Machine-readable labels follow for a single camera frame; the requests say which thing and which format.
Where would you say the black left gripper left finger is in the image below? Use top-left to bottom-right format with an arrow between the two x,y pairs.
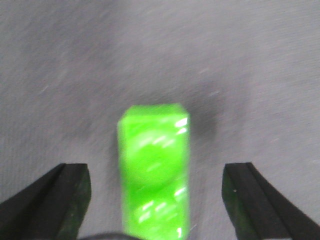
0,163 -> 91,240

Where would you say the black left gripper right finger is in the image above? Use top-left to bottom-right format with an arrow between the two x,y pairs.
221,162 -> 320,240

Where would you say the green plastic block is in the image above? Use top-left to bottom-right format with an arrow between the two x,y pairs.
117,103 -> 191,240

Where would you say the dark grey conveyor belt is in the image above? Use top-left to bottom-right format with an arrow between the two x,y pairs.
0,0 -> 320,240

